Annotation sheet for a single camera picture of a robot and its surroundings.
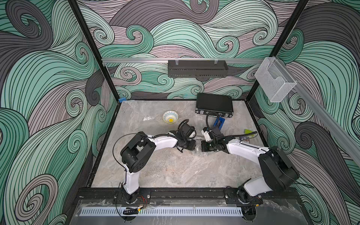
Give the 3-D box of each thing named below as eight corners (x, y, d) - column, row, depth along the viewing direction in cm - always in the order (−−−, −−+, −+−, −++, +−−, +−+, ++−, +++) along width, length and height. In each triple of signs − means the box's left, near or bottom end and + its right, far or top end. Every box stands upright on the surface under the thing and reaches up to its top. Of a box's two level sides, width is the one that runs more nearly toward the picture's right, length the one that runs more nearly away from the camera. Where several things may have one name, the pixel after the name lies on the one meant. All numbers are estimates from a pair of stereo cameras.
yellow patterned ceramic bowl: (161, 120, 108) (161, 117, 105) (167, 112, 114) (166, 108, 111) (175, 125, 105) (175, 122, 102) (179, 116, 111) (179, 112, 108)
